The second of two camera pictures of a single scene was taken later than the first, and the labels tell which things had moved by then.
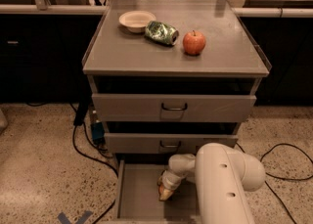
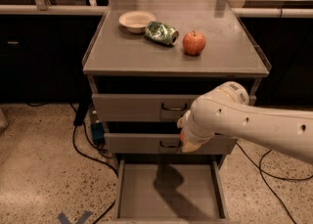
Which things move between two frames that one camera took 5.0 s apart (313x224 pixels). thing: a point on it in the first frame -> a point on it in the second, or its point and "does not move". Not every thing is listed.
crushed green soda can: x=161 y=32 does not move
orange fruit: x=160 y=189 -> x=182 y=136
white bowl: x=136 y=21 does not move
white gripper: x=169 y=180 -> x=190 y=129
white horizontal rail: x=239 y=11 does not move
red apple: x=194 y=42 does not move
